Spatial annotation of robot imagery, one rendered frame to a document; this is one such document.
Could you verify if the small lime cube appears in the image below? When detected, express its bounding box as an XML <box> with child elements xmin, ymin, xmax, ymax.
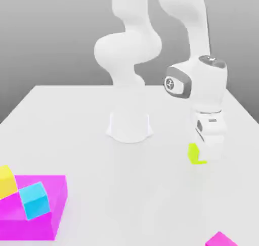
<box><xmin>187</xmin><ymin>142</ymin><xmax>208</xmax><ymax>165</ymax></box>

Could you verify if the small cyan cube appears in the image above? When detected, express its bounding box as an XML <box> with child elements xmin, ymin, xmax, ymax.
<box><xmin>18</xmin><ymin>181</ymin><xmax>51</xmax><ymax>221</ymax></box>

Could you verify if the small pink cube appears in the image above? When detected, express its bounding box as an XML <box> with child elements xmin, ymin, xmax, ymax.
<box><xmin>204</xmin><ymin>231</ymin><xmax>240</xmax><ymax>246</ymax></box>

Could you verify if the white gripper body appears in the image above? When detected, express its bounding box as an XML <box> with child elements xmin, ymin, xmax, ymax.
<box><xmin>194</xmin><ymin>128</ymin><xmax>225</xmax><ymax>162</ymax></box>

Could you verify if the large magenta box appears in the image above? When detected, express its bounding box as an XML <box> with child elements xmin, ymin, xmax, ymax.
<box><xmin>0</xmin><ymin>175</ymin><xmax>68</xmax><ymax>241</ymax></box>

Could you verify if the small yellow cube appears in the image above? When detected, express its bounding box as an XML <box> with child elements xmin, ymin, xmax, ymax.
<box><xmin>0</xmin><ymin>165</ymin><xmax>19</xmax><ymax>200</ymax></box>

